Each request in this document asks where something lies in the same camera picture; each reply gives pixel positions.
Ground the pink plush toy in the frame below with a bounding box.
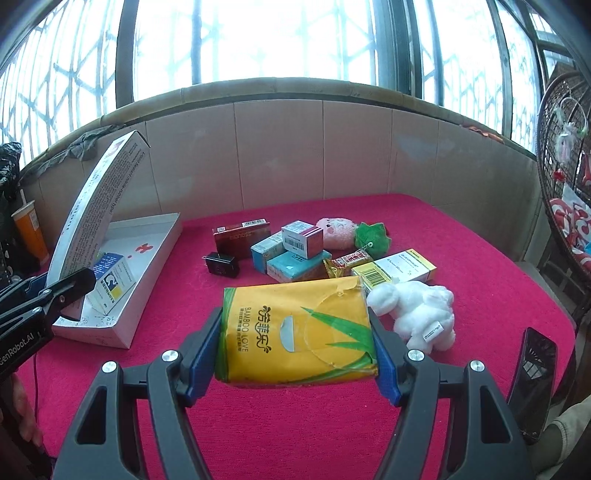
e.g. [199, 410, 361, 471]
[315, 217, 358, 251]

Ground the pink and white box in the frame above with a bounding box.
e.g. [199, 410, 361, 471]
[281, 220, 324, 259]

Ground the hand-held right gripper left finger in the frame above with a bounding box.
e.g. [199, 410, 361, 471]
[58, 307, 227, 480]

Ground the black smartphone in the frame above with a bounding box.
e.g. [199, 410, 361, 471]
[505, 327, 558, 444]

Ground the orange item on windowsill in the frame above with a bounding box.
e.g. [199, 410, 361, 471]
[462, 124, 506, 141]

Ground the yellow and white medicine box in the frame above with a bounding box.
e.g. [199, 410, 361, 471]
[352, 251, 437, 291]

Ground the window with metal grille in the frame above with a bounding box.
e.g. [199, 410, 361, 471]
[0, 0, 591, 160]

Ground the candy bar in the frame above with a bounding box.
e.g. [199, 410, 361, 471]
[322, 249, 375, 280]

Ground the person's trouser leg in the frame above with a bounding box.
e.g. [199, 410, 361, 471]
[522, 401, 591, 480]

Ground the person's left hand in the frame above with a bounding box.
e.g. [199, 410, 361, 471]
[0, 371, 44, 446]

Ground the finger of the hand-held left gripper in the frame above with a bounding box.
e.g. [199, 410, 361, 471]
[39, 268, 98, 320]

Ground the red and white cushion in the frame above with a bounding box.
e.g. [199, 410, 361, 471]
[549, 185, 591, 273]

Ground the orange cup with straw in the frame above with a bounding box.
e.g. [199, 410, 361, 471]
[11, 189, 49, 266]

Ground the tall teal box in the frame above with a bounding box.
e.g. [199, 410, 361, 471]
[250, 231, 289, 274]

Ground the white plush toy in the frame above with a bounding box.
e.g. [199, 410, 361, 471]
[366, 281, 457, 355]

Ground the green plush toy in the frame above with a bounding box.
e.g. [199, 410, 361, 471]
[354, 222, 391, 259]

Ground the blue and white medicine box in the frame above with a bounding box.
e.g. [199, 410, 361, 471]
[88, 251, 137, 315]

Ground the pink hanging charm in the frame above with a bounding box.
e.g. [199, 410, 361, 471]
[556, 131, 575, 162]

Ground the black plastic bag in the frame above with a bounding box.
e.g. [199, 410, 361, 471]
[0, 142, 23, 199]

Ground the yellow tissue pack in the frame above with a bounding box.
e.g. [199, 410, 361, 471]
[215, 279, 379, 386]

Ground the white cardboard box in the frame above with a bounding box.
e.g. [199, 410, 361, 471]
[46, 130, 183, 350]

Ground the grey cloth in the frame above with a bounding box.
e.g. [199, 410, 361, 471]
[28, 124, 123, 174]

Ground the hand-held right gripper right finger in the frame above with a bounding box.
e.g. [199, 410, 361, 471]
[367, 316, 536, 480]

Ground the dark red box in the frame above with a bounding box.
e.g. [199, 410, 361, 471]
[212, 218, 273, 254]

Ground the black charger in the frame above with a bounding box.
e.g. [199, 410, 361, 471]
[202, 251, 241, 278]

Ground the red blanket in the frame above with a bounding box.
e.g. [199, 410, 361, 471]
[18, 193, 578, 480]

